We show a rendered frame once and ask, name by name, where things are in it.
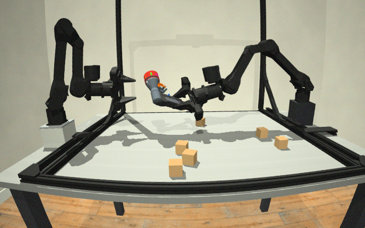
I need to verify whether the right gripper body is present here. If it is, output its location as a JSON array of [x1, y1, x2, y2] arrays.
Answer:
[[98, 66, 121, 111]]

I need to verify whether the tan cube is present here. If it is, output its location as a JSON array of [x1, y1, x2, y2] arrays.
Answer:
[[182, 149, 197, 166], [169, 159, 183, 177], [256, 127, 268, 139], [175, 140, 189, 155], [274, 136, 288, 149], [195, 117, 205, 127]]

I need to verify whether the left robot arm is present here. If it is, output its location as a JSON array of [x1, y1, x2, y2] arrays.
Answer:
[[202, 39, 314, 103]]

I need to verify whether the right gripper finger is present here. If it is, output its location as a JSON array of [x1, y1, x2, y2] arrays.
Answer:
[[120, 96, 136, 108], [117, 71, 136, 83]]

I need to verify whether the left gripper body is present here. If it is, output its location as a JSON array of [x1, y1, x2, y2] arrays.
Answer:
[[181, 77, 211, 121]]

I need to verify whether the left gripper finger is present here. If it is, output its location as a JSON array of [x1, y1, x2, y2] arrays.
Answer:
[[173, 85, 186, 98], [172, 100, 192, 113]]

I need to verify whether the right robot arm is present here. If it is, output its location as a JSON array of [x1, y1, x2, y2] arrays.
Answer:
[[45, 18, 100, 125]]

